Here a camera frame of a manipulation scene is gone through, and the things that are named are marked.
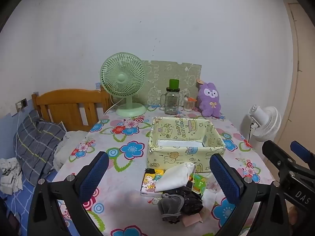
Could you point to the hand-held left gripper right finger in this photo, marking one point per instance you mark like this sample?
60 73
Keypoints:
225 177

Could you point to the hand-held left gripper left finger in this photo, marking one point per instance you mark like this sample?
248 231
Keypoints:
94 174

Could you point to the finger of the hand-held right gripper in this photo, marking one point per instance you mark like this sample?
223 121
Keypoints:
301 152
275 154

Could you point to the pink packet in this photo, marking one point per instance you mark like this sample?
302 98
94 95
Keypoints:
192 220

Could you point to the yellow cartoon print box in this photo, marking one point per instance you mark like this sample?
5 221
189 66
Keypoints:
172 157

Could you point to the clear plastic wrap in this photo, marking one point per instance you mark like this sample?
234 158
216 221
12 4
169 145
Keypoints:
209 198

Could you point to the green tissue pack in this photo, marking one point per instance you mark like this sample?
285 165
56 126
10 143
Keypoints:
199 184

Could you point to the white standing fan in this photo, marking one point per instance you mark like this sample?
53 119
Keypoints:
267 125

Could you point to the floral tablecloth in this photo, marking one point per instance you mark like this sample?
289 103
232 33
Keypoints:
118 132

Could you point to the white cloth pouch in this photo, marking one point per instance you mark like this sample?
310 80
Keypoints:
172 177

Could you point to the cartoon print tissue pack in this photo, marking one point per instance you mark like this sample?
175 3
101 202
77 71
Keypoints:
149 182

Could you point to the grey plaid pillow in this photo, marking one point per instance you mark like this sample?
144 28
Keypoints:
37 142

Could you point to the beige door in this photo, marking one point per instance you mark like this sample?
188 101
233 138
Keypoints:
302 78

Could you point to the blue bed sheet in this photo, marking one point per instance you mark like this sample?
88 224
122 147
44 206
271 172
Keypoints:
22 201

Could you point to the ribbed glass cup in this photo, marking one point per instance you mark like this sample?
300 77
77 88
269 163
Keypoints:
188 105

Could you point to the purple plush toy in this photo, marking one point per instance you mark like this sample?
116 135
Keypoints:
209 98

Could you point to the wooden bed headboard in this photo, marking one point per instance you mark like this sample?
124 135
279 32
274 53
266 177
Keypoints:
64 98

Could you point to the grey white crumpled cloth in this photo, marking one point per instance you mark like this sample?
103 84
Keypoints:
9 177

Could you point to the glass jar green lid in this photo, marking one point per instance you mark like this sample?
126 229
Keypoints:
171 103

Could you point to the green desk fan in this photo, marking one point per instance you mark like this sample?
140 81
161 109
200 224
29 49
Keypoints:
122 77

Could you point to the green patterned board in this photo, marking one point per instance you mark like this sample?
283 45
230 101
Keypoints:
167 71

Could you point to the wall socket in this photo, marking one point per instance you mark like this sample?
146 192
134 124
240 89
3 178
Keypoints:
21 103

